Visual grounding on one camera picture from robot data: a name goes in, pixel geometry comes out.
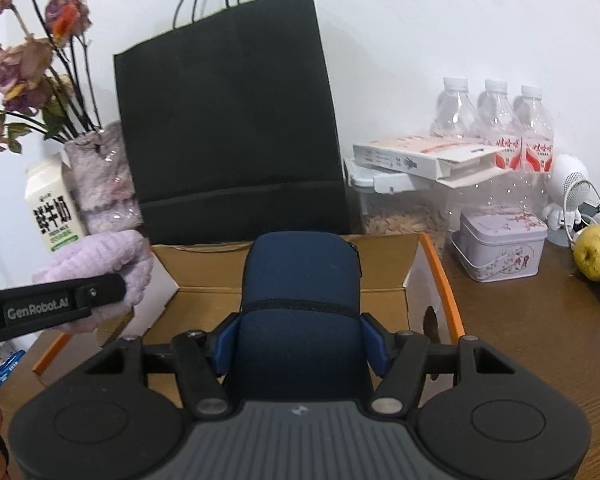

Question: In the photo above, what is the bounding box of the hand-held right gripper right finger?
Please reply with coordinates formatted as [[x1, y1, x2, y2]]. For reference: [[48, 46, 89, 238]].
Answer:
[[359, 312, 517, 420]]

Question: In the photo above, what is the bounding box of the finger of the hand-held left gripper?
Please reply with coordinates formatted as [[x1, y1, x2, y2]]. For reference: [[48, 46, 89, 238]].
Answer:
[[76, 272, 129, 312]]

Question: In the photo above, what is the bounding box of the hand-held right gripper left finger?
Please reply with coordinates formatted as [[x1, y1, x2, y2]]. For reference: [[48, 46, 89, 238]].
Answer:
[[84, 312, 242, 420]]

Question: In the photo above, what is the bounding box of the purple knit cloth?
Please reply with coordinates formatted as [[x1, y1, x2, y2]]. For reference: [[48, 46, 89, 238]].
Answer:
[[31, 230, 155, 336]]

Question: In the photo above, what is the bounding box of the orange cardboard box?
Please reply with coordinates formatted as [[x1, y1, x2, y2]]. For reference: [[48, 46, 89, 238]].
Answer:
[[32, 234, 467, 392]]

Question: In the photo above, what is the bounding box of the navy blue zip pouch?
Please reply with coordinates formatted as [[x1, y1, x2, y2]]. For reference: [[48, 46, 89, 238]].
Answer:
[[225, 231, 374, 407]]

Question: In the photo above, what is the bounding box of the blue packet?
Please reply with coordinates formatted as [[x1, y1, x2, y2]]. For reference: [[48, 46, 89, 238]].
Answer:
[[0, 350, 27, 387]]

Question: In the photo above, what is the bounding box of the white milk carton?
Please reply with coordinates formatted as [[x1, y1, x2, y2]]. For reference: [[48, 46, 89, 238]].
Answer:
[[24, 154, 89, 256]]

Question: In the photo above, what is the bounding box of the purple glass vase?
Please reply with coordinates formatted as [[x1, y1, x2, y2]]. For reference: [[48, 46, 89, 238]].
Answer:
[[62, 121, 146, 236]]

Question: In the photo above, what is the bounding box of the clear lidded storage container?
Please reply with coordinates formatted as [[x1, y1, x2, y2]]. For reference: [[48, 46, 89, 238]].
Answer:
[[344, 157, 463, 257]]

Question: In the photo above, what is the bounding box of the pale floral tin box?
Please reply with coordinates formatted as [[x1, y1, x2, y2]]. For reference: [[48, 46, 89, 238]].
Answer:
[[450, 210, 549, 283]]

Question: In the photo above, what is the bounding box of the flat white cardboard package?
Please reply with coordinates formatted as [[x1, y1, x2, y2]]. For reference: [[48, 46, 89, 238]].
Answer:
[[352, 136, 518, 193]]

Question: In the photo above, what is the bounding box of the black paper bag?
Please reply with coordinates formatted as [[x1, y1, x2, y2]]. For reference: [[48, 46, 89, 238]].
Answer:
[[112, 0, 352, 248]]

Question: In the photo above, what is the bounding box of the dried flower bouquet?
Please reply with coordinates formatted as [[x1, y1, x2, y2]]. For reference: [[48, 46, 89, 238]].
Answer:
[[0, 0, 106, 163]]

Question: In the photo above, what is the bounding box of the yellow-green apple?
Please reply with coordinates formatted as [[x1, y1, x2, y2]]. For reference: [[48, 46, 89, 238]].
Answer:
[[573, 225, 600, 282]]

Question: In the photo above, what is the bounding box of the clear water bottle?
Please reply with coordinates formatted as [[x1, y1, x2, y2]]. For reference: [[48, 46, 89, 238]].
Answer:
[[511, 85, 556, 213], [476, 79, 525, 173], [429, 77, 482, 142]]

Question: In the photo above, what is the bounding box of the white cable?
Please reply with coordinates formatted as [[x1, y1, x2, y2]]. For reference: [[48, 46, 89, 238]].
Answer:
[[562, 177, 600, 250]]

